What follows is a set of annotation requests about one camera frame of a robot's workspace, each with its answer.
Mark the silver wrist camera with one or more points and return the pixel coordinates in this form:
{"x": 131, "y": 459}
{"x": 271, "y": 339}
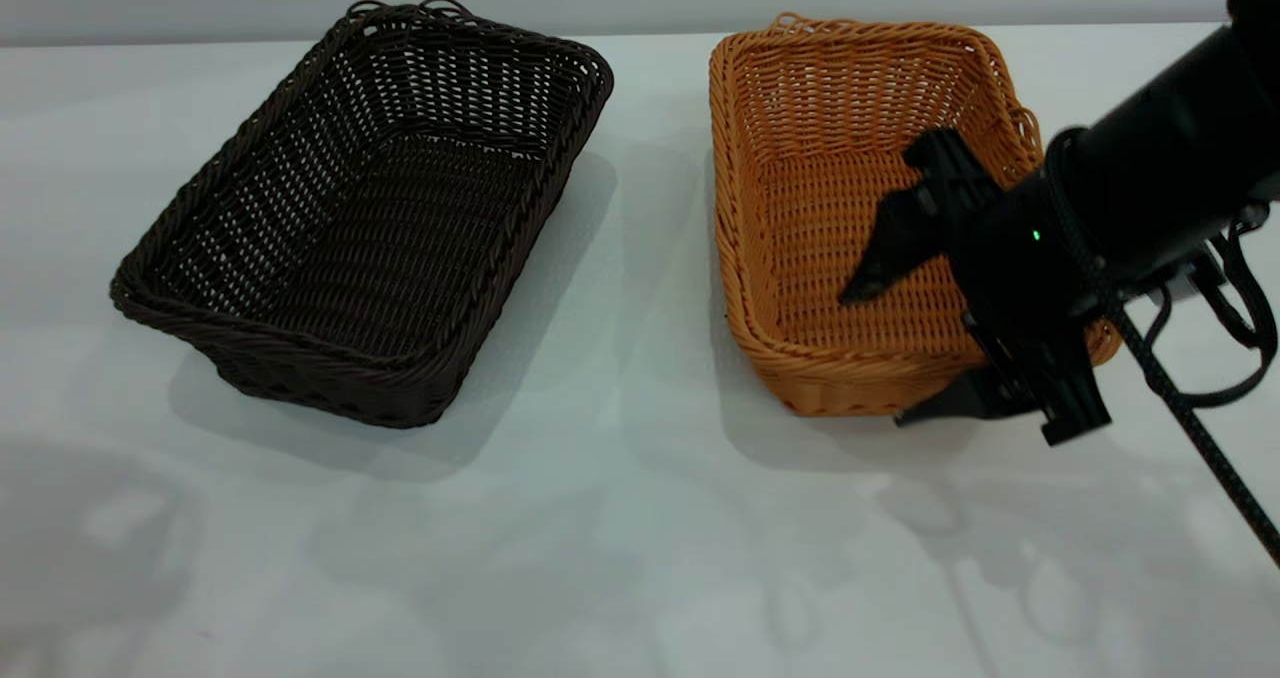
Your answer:
{"x": 1195, "y": 278}

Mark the black wicker basket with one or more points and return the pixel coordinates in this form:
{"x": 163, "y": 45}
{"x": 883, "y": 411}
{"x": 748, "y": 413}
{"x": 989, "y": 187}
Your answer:
{"x": 300, "y": 353}

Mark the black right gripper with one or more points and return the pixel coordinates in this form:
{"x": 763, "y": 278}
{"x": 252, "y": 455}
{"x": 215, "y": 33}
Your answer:
{"x": 1020, "y": 278}

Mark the orange wicker basket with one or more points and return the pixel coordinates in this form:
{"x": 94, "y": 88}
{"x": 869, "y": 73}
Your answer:
{"x": 800, "y": 218}

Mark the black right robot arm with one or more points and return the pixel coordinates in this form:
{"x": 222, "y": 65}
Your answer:
{"x": 1180, "y": 148}

